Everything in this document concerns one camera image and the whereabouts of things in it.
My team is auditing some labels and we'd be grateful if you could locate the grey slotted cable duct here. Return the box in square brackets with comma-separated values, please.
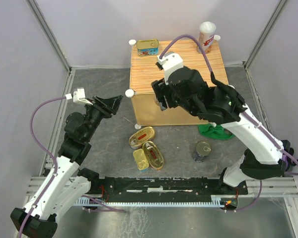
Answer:
[74, 197, 224, 208]

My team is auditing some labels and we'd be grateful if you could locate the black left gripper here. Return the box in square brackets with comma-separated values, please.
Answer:
[84, 95, 124, 141]

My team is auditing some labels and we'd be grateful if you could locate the blue rectangular luncheon meat tin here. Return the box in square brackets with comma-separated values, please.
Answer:
[136, 39, 159, 57]

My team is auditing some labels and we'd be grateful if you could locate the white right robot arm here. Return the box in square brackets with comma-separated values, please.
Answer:
[151, 67, 298, 194]

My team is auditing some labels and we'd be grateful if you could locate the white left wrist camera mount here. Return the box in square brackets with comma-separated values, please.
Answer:
[65, 87, 93, 105]

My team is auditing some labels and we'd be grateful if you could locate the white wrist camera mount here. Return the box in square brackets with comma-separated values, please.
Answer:
[65, 87, 93, 105]
[156, 52, 184, 85]

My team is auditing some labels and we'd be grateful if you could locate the green cloth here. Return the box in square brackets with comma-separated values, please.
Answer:
[198, 124, 234, 140]

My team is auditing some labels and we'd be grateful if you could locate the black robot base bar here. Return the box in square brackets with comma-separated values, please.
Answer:
[88, 177, 248, 202]

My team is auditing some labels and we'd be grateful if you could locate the oval red fish tin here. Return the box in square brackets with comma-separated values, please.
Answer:
[129, 126, 155, 149]

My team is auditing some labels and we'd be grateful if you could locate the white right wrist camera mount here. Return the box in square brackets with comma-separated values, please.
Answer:
[156, 52, 184, 85]

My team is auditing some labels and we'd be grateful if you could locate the gold rectangular meat tin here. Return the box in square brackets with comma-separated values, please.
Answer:
[133, 149, 149, 172]

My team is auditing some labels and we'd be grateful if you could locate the wooden cube cabinet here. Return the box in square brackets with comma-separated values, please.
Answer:
[124, 34, 235, 131]

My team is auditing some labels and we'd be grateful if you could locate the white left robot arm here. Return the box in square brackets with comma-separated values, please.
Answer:
[10, 91, 123, 238]

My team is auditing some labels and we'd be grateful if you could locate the gold oval fish tin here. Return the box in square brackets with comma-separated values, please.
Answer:
[143, 141, 164, 170]

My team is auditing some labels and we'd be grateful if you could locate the dark blue round can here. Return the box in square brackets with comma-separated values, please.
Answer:
[192, 141, 212, 163]

